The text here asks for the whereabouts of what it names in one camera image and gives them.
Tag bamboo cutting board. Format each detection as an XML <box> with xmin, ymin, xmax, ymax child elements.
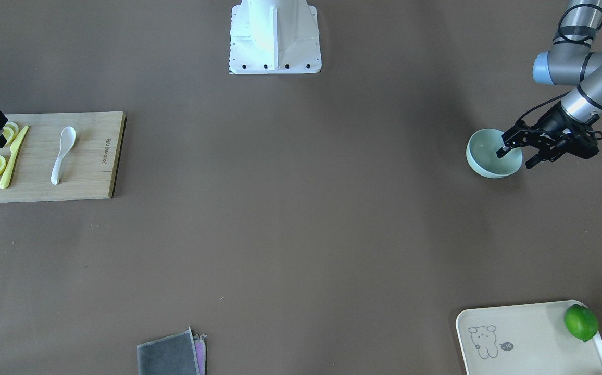
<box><xmin>0</xmin><ymin>111</ymin><xmax>127</xmax><ymax>203</ymax></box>

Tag white ceramic spoon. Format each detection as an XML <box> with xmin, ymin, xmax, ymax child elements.
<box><xmin>51</xmin><ymin>126</ymin><xmax>77</xmax><ymax>185</ymax></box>

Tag grey folded cloth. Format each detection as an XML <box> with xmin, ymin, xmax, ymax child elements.
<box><xmin>137</xmin><ymin>327</ymin><xmax>207</xmax><ymax>374</ymax></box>

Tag upper lemon slice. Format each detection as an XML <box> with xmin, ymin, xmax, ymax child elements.
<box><xmin>0</xmin><ymin>121</ymin><xmax>19</xmax><ymax>148</ymax></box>

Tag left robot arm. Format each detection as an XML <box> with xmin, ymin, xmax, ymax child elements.
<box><xmin>496</xmin><ymin>1</ymin><xmax>602</xmax><ymax>169</ymax></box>

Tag yellow plastic knife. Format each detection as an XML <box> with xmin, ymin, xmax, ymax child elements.
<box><xmin>0</xmin><ymin>126</ymin><xmax>30</xmax><ymax>189</ymax></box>

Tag pale green bowl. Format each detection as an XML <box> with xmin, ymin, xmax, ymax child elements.
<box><xmin>466</xmin><ymin>129</ymin><xmax>524</xmax><ymax>179</ymax></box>

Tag cream tray with bear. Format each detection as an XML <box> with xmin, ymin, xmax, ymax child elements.
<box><xmin>455</xmin><ymin>299</ymin><xmax>602</xmax><ymax>374</ymax></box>

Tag green lime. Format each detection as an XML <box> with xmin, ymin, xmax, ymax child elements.
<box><xmin>563</xmin><ymin>304</ymin><xmax>599</xmax><ymax>342</ymax></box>

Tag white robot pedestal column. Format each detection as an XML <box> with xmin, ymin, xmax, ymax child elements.
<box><xmin>228</xmin><ymin>1</ymin><xmax>322</xmax><ymax>74</ymax></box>

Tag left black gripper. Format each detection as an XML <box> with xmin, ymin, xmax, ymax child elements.
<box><xmin>496</xmin><ymin>102</ymin><xmax>600</xmax><ymax>169</ymax></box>

